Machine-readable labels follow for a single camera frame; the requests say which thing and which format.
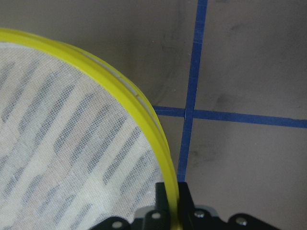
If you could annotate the yellow steamer basket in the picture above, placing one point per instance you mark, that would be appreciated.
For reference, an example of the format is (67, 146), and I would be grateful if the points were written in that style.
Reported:
(79, 142)

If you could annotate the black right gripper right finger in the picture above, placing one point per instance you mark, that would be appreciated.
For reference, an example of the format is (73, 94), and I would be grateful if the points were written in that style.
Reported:
(195, 217)

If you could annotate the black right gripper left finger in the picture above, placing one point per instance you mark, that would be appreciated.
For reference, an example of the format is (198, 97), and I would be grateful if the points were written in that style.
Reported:
(155, 217)

